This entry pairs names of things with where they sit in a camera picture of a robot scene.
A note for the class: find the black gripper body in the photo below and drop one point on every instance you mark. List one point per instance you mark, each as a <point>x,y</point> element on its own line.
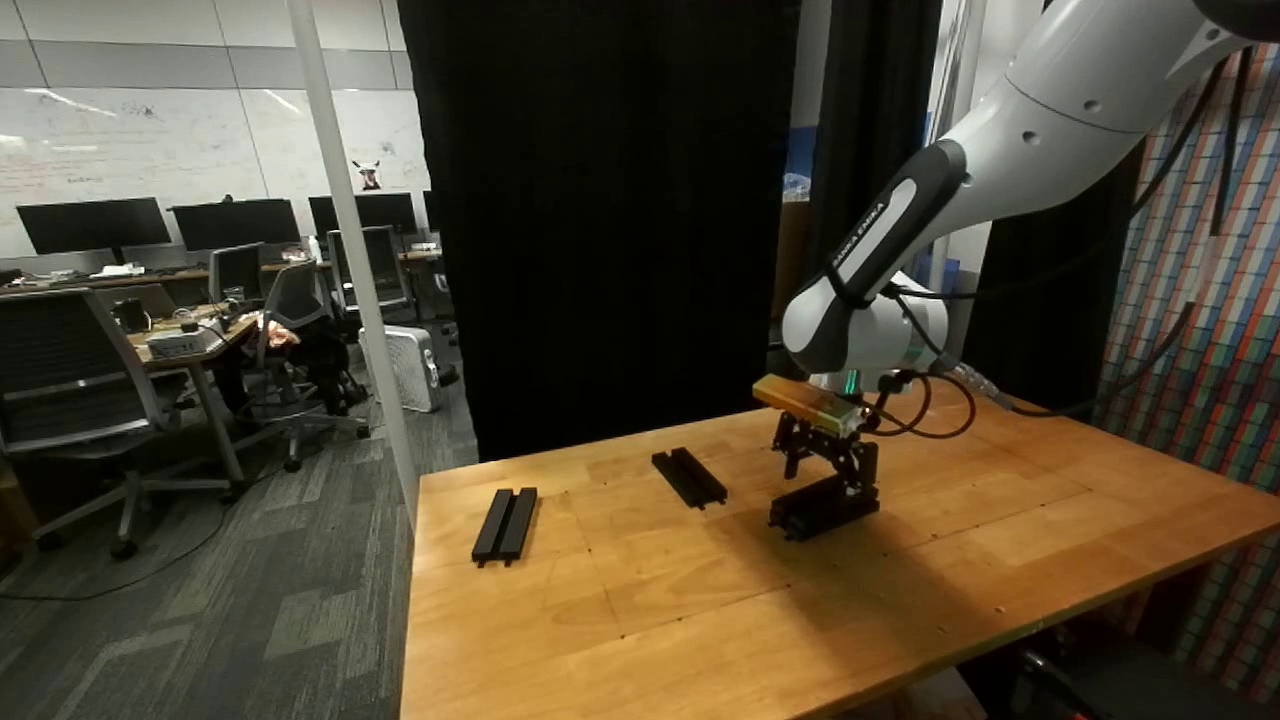
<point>850,459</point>

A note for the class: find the black track piece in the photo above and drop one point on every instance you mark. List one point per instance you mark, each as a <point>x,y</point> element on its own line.
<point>821,510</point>
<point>506,524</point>
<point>689,478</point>

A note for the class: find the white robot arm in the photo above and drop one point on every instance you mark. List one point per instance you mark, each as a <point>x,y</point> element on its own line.
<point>1082,90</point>

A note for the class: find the black curtain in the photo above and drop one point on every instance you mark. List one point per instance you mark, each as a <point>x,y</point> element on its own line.
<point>604,177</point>

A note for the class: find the white box on floor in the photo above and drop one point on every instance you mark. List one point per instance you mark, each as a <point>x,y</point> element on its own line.
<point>412,364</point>

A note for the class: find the black monitor right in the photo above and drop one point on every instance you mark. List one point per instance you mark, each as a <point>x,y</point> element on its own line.
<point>370,210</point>

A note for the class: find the black monitor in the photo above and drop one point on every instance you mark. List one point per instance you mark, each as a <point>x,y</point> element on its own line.
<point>370,210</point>
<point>237,220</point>
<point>112,226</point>

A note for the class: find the black office chair far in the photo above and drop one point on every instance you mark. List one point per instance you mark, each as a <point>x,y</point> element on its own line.
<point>300,368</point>

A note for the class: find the small monitor on desk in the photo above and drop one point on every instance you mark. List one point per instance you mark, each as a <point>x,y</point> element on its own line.
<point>237,277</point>

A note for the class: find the office desk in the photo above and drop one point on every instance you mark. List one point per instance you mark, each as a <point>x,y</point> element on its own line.
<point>193,345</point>

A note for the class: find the black monitor middle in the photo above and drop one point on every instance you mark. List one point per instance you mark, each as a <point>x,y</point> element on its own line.
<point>237,220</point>

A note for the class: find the grey office chair near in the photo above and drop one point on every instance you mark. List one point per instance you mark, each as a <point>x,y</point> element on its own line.
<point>75,388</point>

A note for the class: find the black monitor left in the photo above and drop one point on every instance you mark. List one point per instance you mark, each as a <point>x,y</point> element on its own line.
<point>112,226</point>

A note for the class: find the tan wrist camera box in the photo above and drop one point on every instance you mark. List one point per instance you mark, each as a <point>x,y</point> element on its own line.
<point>805,402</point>

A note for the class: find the white metal post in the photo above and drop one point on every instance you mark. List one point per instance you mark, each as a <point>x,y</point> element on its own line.
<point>354,241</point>

